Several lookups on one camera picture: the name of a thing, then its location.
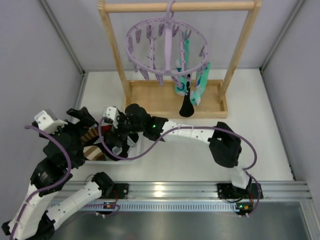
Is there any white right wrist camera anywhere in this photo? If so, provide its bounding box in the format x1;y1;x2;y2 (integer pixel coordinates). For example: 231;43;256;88
102;106;123;129

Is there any wooden hanging rack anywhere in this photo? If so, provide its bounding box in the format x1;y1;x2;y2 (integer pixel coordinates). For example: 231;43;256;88
98;0;262;119

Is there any mint green sock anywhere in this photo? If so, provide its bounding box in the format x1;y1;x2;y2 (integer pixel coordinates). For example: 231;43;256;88
190;62;211;106
173;38;192;97

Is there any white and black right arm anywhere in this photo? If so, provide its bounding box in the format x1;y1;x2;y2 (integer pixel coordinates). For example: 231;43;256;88
103;103;252;190

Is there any purple round clip hanger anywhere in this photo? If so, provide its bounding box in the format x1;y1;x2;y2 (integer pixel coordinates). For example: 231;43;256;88
124;0;210;86

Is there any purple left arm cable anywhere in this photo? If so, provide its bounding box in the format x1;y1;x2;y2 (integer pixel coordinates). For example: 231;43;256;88
8;123;121;236

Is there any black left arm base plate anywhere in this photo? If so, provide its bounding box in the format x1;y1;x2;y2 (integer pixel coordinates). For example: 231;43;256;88
100;183;130;200

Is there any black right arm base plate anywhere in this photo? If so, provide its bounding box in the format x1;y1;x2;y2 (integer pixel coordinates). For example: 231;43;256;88
217;183;264;203

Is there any brown striped sock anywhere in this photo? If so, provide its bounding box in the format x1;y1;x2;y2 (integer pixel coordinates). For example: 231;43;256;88
80;127;106;161

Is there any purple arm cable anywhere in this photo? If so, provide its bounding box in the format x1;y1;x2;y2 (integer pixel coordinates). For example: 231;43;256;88
98;117;263;218
8;123;121;236

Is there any mint green sock right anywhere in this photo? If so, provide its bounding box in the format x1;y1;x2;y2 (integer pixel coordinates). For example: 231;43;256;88
190;62;211;106

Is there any black white striped sock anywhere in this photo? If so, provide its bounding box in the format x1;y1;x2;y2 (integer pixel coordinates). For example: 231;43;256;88
179;74;195;118

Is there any aluminium mounting rail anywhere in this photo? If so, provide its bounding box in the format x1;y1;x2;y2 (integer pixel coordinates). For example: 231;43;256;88
49;181;313;201

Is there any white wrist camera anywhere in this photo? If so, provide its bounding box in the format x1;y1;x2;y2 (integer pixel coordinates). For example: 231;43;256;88
34;110;68;134
102;106;123;129

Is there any white plastic basket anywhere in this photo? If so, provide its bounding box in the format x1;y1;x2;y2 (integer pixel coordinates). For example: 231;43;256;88
85;140;142;165

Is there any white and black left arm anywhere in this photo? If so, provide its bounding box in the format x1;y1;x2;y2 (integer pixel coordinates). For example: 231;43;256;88
1;107;115;240

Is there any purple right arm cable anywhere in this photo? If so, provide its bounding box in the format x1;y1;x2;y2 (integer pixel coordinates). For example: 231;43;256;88
98;117;263;218

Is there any mint green sock left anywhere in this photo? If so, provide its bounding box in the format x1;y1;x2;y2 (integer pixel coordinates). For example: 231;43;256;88
173;38;192;97

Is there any grey slotted cable duct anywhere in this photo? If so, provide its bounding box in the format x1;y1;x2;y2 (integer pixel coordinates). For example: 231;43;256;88
74;201;241;213

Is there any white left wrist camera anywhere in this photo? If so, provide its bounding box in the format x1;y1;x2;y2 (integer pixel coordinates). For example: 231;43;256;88
34;110;68;134

